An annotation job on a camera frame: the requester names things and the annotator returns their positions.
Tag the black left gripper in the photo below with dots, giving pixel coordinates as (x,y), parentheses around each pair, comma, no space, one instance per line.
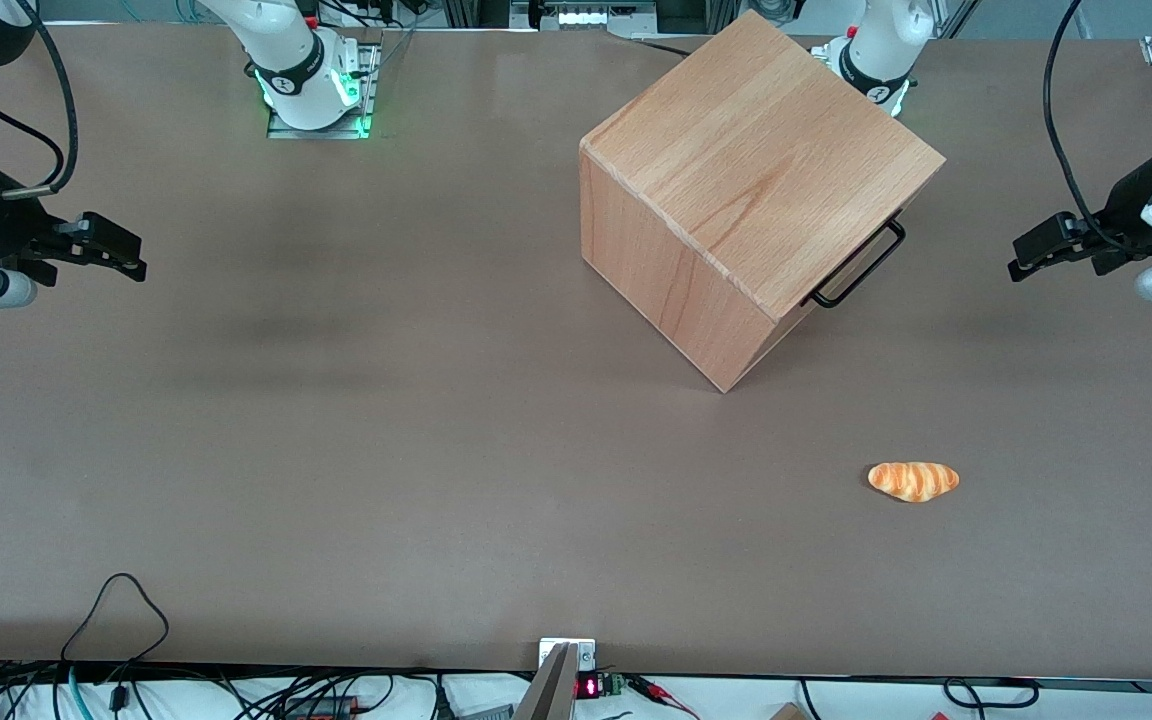
(1124,215)

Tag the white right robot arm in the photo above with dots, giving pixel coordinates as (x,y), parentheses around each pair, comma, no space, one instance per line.
(296,60)

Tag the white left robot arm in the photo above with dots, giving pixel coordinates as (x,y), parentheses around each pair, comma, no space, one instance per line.
(881,45)

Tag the light wooden drawer cabinet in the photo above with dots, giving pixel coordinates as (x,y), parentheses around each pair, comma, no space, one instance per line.
(736,150)

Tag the orange striped toy bread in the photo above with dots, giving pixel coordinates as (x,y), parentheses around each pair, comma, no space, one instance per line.
(914,481)

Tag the orange and black device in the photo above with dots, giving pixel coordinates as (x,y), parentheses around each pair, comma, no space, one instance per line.
(326,708)

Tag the small wooden block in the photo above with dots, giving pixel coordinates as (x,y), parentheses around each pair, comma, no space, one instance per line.
(787,712)

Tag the red and black clip leads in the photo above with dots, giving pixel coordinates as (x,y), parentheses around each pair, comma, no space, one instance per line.
(658,692)

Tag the red digit display module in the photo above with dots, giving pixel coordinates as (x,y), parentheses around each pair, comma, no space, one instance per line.
(591,687)

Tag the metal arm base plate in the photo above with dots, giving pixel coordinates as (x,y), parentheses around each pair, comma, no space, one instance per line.
(368,70)

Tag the grey metal camera mount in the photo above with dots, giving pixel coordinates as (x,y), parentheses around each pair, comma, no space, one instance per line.
(556,680)

